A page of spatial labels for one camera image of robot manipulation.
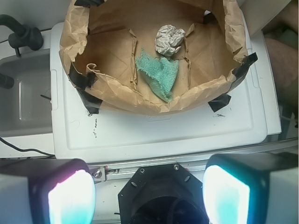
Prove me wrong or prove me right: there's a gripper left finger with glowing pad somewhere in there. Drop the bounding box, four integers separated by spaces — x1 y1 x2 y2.
0 159 96 224

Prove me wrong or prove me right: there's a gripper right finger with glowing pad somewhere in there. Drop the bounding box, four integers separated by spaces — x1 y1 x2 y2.
203 153 299 224

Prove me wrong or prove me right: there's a teal blue woven cloth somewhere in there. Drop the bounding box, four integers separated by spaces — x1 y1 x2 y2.
135 49 179 103

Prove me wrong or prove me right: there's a white plastic container lid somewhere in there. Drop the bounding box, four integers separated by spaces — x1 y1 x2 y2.
50 23 267 163

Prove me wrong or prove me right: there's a grey toy sink basin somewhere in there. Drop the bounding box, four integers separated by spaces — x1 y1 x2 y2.
0 49 52 138

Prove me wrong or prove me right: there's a black tape strip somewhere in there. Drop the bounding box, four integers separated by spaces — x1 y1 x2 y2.
68 63 103 114
208 94 231 112
232 52 258 82

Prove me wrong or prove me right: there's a dark grey toy faucet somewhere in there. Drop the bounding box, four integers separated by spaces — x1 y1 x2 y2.
0 14 44 57

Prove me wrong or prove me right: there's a crumpled white paper ball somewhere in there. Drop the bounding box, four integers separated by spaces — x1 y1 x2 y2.
155 25 186 57

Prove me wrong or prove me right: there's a brown paper bag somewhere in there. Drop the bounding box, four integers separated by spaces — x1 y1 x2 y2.
59 0 248 116

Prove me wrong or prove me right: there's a black cable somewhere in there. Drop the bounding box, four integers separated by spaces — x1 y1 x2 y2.
0 136 56 157

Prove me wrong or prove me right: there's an aluminium rail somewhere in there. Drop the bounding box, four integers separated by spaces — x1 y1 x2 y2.
88 147 299 183

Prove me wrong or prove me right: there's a black octagonal mount plate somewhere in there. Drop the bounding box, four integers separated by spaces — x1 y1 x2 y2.
118 173 209 224

